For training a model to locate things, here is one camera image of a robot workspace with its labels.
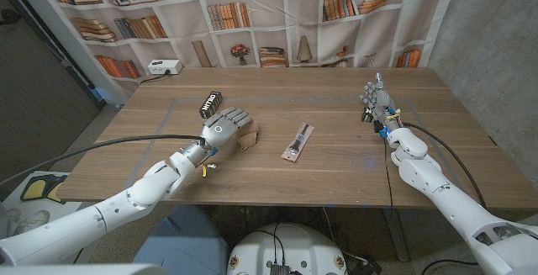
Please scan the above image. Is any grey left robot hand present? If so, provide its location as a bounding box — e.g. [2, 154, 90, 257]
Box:
[197, 106, 254, 155]

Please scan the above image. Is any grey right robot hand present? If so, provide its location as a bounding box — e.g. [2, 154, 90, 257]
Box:
[359, 71, 401, 134]

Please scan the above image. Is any pink flat blister package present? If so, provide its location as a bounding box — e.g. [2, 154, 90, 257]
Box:
[280, 122, 315, 163]

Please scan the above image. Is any white power outlet box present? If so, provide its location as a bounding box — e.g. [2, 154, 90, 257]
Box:
[147, 59, 183, 76]

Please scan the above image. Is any printed bookshelf backdrop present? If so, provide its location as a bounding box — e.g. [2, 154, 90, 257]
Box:
[38, 0, 462, 102]

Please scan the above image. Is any grey metal table leg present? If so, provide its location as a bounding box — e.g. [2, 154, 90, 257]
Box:
[382, 207, 409, 263]

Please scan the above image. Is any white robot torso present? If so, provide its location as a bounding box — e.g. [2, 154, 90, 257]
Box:
[226, 223, 349, 275]

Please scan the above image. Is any black floor device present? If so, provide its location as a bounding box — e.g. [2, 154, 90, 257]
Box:
[346, 254, 382, 275]

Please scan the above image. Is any white floor board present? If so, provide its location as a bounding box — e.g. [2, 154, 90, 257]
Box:
[0, 170, 84, 242]

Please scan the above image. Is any dark grey door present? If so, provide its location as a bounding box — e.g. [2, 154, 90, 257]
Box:
[0, 0, 106, 194]

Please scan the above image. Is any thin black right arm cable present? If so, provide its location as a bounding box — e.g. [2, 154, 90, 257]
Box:
[382, 137, 395, 225]

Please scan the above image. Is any black outlet power cord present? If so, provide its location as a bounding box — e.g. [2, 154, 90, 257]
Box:
[140, 71, 171, 85]

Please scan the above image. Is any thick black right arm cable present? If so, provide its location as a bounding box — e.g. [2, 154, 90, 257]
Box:
[402, 121, 488, 209]

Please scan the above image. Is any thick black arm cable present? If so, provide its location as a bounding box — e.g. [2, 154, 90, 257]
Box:
[0, 134, 203, 187]
[402, 121, 488, 209]

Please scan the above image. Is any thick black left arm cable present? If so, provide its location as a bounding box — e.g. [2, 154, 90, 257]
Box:
[0, 134, 203, 187]

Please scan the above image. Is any black torso cable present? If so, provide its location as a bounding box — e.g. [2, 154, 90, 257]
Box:
[251, 223, 287, 266]

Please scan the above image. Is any black floor cable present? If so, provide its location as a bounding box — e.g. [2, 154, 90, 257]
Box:
[421, 257, 478, 275]

